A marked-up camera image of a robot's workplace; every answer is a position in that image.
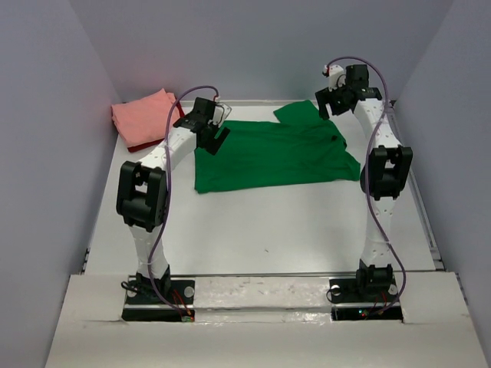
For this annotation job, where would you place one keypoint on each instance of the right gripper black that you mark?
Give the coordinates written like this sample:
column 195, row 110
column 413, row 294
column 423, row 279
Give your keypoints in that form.
column 324, row 96

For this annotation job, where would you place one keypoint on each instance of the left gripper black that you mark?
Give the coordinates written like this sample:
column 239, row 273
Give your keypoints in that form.
column 212, row 145

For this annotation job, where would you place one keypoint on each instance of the green t shirt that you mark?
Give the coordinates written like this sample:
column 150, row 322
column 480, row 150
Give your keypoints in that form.
column 299, row 147

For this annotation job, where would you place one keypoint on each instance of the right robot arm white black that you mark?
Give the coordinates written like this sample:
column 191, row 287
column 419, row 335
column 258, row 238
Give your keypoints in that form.
column 382, row 180

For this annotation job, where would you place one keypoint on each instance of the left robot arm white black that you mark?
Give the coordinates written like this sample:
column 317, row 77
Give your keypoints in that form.
column 145, row 187

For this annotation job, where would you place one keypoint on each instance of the dark red folded t shirt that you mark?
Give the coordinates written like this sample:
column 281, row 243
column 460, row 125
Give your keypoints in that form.
column 143, row 146

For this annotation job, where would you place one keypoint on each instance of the pink folded t shirt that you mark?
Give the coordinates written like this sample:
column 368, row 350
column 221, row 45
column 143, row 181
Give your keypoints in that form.
column 144, row 120

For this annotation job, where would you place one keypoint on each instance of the white cardboard front cover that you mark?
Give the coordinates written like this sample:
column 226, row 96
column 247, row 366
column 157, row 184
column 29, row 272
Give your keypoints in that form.
column 266, row 322

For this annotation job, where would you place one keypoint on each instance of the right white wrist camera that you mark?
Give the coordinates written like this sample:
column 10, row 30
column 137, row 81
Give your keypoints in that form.
column 335, row 75

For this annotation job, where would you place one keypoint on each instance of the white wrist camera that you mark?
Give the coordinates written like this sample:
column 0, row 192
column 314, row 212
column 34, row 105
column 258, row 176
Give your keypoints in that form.
column 221, row 112
column 335, row 75

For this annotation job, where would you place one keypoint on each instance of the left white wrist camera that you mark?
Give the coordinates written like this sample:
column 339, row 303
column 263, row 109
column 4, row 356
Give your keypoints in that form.
column 221, row 112

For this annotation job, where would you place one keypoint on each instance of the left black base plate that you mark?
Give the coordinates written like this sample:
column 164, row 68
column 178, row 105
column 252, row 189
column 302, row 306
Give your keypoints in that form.
column 142, row 304

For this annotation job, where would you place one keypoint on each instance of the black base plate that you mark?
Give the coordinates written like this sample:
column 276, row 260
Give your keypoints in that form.
column 364, row 303
column 142, row 304

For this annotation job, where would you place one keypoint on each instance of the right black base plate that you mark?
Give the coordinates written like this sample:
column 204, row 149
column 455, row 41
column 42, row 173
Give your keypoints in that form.
column 364, row 303

